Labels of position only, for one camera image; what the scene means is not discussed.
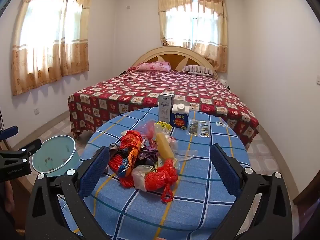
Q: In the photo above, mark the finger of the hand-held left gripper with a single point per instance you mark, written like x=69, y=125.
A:
x=8, y=133
x=30, y=148

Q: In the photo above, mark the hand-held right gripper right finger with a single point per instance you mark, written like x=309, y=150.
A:
x=226, y=170

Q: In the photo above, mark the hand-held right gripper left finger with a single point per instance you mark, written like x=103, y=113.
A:
x=96, y=167

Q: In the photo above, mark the light blue trash bin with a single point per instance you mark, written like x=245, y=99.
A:
x=52, y=152

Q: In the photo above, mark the person's left forearm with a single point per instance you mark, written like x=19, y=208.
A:
x=9, y=195

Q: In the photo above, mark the dark wrapper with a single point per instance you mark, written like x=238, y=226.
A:
x=116, y=150

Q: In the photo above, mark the clear plastic wrapper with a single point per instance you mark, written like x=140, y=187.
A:
x=186, y=154

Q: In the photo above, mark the white plastic bag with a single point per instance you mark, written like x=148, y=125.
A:
x=140, y=177

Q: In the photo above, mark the clear sachet with dark contents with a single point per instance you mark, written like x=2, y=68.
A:
x=203, y=129
x=193, y=127

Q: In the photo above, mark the purple wrapper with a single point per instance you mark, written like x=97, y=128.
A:
x=148, y=155

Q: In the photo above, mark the yellow plastic packet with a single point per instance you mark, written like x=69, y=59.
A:
x=164, y=146

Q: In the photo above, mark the pink plastic bag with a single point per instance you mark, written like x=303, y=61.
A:
x=150, y=128

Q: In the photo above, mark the blue milk carton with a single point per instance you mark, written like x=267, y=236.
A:
x=178, y=120

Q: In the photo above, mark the wide beige patterned curtain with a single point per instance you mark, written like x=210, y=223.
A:
x=50, y=62

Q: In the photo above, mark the white milk carton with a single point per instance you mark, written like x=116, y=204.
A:
x=166, y=107

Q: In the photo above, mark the bed with red quilt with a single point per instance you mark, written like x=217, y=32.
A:
x=150, y=87

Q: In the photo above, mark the striped pillow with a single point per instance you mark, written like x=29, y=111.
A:
x=197, y=69

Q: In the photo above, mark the narrow beige patterned curtain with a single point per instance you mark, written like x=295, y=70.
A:
x=220, y=55

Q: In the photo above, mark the pink floral pillow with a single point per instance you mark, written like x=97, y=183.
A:
x=155, y=66

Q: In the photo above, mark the cream wooden headboard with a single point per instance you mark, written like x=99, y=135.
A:
x=172, y=52

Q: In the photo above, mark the white wall socket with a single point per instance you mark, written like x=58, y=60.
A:
x=37, y=110

